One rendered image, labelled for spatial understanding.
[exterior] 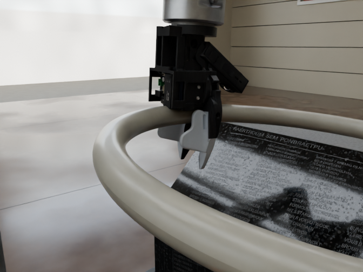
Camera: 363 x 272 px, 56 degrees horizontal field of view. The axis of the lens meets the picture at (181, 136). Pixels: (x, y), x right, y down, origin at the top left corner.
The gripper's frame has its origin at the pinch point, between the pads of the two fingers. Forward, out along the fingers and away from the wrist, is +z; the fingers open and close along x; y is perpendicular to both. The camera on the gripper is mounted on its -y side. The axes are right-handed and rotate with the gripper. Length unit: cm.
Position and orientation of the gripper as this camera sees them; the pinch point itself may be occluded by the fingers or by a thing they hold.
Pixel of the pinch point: (195, 155)
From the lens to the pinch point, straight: 56.4
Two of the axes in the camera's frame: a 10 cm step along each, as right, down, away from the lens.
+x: 5.5, 2.3, -8.1
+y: -8.4, 0.8, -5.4
